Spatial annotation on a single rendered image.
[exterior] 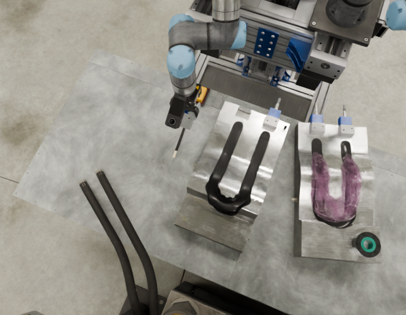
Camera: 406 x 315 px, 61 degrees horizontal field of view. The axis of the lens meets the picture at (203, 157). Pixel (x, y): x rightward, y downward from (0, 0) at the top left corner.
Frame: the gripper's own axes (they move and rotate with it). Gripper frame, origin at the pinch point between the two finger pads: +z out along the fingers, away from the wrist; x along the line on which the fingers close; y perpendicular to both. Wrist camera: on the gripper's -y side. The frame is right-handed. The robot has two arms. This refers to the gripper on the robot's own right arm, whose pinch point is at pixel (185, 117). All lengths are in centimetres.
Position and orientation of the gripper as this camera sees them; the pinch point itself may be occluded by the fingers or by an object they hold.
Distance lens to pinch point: 125.3
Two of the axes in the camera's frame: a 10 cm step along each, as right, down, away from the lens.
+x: -9.3, -3.6, 1.2
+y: 3.8, -8.9, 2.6
